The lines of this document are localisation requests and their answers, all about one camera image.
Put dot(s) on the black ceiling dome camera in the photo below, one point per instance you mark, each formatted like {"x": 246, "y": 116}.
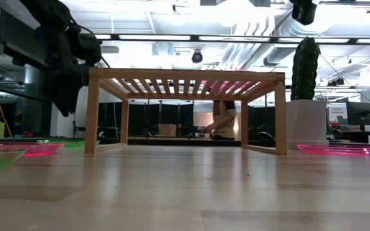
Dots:
{"x": 197, "y": 57}

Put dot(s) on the white planter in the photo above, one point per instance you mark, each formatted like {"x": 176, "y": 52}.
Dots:
{"x": 307, "y": 125}

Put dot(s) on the white printed sign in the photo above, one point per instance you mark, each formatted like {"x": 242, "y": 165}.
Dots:
{"x": 337, "y": 112}

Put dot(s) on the standing person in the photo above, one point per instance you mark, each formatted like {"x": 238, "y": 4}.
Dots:
{"x": 225, "y": 122}

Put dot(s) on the translucent pink plastic plate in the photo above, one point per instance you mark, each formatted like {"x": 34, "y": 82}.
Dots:
{"x": 40, "y": 149}
{"x": 336, "y": 150}
{"x": 222, "y": 86}

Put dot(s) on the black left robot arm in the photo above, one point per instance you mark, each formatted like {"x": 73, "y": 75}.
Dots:
{"x": 47, "y": 19}

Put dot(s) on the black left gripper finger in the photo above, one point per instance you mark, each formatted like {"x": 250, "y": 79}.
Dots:
{"x": 66, "y": 104}

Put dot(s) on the wooden slatted shelf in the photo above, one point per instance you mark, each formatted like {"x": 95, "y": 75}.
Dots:
{"x": 185, "y": 74}

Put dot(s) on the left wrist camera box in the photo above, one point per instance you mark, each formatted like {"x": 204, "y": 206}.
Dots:
{"x": 88, "y": 48}

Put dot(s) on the black overhead camera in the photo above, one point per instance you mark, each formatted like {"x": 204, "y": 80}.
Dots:
{"x": 304, "y": 13}

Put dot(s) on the black computer monitor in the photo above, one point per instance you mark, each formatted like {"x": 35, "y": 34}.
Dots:
{"x": 359, "y": 114}

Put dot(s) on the cardboard box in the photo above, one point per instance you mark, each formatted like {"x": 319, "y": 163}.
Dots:
{"x": 167, "y": 130}

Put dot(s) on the black overhead light bar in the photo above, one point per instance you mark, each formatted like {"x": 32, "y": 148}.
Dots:
{"x": 271, "y": 39}

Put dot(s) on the tall green cactus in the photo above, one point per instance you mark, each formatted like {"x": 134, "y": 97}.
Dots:
{"x": 305, "y": 70}

